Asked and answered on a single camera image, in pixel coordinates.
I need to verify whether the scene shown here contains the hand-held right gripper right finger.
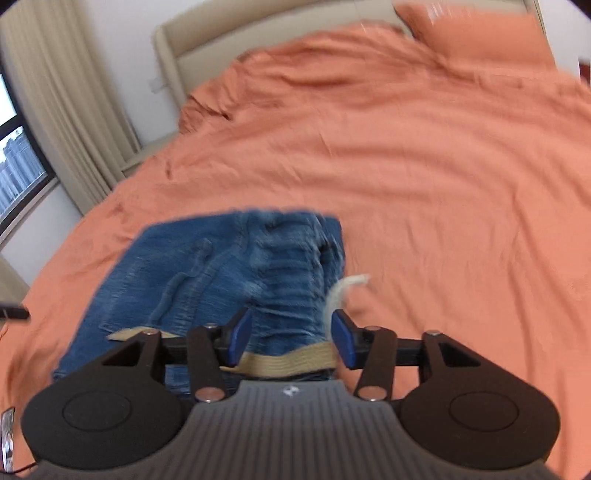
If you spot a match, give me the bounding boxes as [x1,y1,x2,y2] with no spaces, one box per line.
[331,308,482,401]

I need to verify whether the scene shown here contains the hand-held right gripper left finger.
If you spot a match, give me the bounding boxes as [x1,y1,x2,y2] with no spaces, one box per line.
[102,307,254,403]

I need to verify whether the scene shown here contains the blue denim pants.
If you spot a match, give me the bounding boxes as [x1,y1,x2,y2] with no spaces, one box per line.
[51,208,373,403]

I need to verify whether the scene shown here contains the orange duvet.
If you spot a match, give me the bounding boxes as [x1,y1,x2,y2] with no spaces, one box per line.
[0,23,591,478]

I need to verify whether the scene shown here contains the beige padded headboard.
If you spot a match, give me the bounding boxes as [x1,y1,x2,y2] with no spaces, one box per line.
[152,0,548,109]

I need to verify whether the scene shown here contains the beige curtain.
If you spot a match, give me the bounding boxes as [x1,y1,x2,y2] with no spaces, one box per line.
[0,0,143,219]

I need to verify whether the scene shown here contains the orange pillow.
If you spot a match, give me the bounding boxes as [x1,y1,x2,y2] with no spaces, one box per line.
[394,2,557,70]

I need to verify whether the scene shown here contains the window with dark frame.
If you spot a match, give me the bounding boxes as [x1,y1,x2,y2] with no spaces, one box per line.
[0,65,60,238]

